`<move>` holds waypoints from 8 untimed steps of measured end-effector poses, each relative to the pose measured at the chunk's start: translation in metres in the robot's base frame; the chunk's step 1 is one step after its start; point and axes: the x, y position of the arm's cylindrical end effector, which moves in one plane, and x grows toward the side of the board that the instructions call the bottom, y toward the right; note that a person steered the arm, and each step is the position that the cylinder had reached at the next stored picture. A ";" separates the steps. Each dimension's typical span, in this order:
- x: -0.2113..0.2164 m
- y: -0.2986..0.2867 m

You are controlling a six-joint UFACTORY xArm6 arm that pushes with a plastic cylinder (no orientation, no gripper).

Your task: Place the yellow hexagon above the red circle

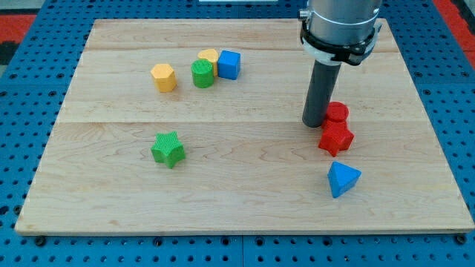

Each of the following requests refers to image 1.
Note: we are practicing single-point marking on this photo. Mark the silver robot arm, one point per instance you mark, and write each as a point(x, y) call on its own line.
point(337, 31)

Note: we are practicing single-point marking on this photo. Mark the yellow hexagon block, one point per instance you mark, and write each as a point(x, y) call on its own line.
point(164, 78)

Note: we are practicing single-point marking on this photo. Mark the wooden board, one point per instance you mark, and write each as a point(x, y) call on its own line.
point(252, 167)

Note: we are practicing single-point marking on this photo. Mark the blue cube block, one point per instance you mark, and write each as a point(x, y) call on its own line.
point(228, 65)

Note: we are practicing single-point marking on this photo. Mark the green star block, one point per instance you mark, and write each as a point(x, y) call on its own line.
point(168, 149)

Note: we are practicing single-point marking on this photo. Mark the green cylinder block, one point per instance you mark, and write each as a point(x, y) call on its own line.
point(202, 73)

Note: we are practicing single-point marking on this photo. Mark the yellow heart block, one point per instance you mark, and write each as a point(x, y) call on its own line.
point(212, 56)

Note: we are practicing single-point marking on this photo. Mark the red star block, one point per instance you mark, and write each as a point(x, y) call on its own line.
point(336, 137)

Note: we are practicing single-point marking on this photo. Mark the red cylinder block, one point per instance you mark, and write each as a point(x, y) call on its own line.
point(336, 114)

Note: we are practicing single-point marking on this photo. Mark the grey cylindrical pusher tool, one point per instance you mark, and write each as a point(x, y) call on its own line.
point(321, 85)

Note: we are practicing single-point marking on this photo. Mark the blue triangle block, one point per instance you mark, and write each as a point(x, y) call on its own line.
point(342, 178)

